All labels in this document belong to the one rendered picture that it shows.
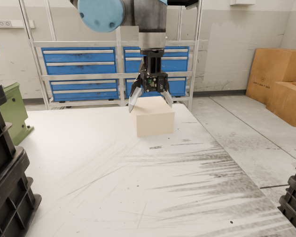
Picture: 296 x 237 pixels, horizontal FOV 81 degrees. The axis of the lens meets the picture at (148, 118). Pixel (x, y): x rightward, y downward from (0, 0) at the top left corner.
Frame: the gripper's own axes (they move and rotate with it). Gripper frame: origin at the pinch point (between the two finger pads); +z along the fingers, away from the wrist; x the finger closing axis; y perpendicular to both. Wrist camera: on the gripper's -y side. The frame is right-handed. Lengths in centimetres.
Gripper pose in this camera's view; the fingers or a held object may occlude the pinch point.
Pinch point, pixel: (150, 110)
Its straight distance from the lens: 60.9
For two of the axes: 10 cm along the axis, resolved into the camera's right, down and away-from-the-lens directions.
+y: 2.0, 4.2, -8.8
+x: 9.8, -0.9, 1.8
